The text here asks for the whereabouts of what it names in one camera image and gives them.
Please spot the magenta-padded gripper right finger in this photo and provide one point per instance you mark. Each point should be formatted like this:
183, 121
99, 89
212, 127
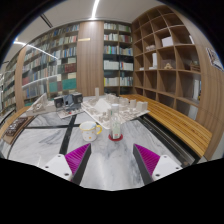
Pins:
149, 159

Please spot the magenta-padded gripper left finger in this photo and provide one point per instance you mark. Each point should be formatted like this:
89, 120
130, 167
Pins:
75, 159

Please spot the clear plastic drink bottle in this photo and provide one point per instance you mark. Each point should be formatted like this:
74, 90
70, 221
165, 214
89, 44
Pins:
115, 125

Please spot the flat round red coaster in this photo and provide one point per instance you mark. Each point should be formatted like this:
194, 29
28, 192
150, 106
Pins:
115, 139

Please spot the curved wooden slatted bench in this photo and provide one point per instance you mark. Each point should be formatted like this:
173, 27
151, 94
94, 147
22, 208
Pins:
173, 121
13, 115

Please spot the white city block model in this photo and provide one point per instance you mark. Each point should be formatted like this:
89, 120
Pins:
100, 108

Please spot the dark cube architectural model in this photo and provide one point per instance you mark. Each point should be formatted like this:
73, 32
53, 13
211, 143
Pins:
68, 101

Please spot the white ramp architectural model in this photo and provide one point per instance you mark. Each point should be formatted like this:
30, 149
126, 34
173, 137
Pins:
41, 106

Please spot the brown model on wooden board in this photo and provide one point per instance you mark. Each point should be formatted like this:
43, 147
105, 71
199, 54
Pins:
15, 126

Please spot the wooden cubby shelf unit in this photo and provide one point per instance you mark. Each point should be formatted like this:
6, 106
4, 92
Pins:
166, 73

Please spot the straight ceiling light strip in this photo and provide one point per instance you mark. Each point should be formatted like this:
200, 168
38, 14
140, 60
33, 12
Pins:
95, 9

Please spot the tall wall bookshelf with books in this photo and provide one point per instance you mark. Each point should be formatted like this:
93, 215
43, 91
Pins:
63, 63

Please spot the wall poster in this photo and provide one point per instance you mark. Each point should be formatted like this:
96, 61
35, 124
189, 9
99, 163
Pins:
214, 58

